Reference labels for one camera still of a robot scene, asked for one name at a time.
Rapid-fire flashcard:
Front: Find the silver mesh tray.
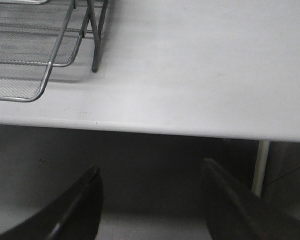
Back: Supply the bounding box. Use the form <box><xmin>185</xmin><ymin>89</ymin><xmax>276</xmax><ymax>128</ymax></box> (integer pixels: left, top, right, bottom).
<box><xmin>0</xmin><ymin>0</ymin><xmax>77</xmax><ymax>102</ymax></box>
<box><xmin>0</xmin><ymin>0</ymin><xmax>91</xmax><ymax>68</ymax></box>

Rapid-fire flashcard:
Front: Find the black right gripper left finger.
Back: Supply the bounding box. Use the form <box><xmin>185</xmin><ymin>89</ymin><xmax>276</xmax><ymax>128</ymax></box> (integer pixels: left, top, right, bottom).
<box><xmin>0</xmin><ymin>166</ymin><xmax>103</xmax><ymax>240</ymax></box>

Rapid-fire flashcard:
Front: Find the white table leg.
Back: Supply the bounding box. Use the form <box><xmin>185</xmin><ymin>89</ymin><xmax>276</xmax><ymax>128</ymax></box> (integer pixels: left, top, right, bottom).
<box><xmin>251</xmin><ymin>140</ymin><xmax>271</xmax><ymax>198</ymax></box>

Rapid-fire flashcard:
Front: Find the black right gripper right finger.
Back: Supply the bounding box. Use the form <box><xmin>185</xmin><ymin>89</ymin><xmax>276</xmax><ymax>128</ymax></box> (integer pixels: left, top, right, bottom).
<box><xmin>200</xmin><ymin>159</ymin><xmax>300</xmax><ymax>240</ymax></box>

